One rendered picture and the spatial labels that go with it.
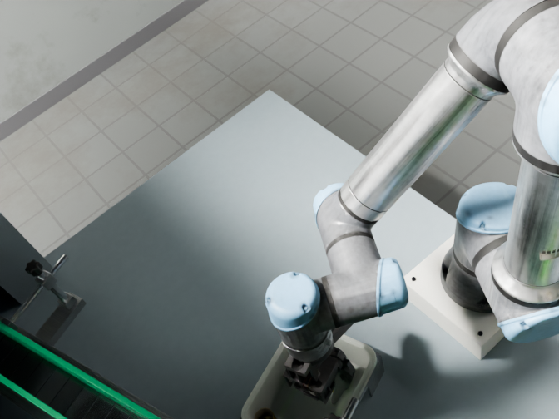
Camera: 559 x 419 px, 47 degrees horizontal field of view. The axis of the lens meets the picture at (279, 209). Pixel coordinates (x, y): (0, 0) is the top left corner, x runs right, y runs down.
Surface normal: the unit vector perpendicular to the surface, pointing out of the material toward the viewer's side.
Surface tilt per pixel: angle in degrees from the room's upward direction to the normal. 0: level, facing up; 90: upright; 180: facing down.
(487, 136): 0
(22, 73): 90
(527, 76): 63
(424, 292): 5
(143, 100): 0
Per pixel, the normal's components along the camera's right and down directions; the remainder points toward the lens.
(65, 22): 0.62, 0.54
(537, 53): -0.81, -0.25
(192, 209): -0.21, -0.58
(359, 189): -0.70, 0.14
